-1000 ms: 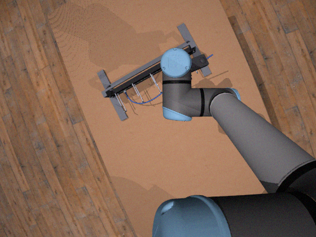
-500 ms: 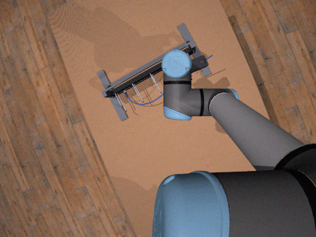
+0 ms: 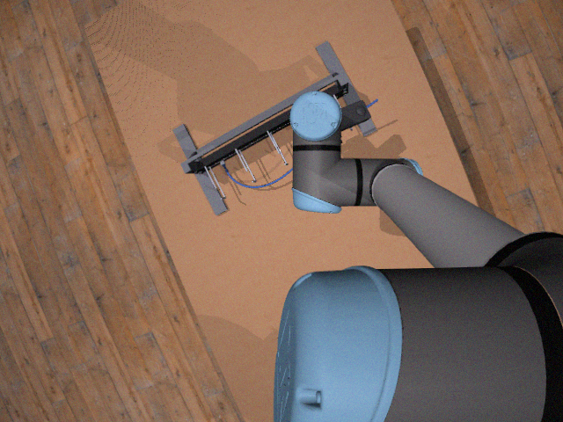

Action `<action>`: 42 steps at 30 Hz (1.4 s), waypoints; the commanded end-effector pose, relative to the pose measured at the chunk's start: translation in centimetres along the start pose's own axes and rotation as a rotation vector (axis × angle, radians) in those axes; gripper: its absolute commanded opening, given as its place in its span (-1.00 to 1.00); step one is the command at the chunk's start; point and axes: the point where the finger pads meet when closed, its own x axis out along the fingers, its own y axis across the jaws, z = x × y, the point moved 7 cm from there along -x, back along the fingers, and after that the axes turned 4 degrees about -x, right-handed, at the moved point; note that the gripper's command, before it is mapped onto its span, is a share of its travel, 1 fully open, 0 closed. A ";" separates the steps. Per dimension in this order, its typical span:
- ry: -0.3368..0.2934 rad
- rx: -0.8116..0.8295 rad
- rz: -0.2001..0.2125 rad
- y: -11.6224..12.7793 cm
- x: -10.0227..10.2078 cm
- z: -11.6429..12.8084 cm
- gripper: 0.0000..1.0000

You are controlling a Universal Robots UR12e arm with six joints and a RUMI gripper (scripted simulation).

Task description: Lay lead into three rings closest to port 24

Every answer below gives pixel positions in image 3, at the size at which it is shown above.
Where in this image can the dark grey patch panel rack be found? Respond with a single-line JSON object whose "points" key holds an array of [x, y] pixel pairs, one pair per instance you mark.
{"points": [[200, 167]]}

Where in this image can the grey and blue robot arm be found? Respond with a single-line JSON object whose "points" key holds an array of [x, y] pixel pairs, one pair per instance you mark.
{"points": [[460, 342]]}

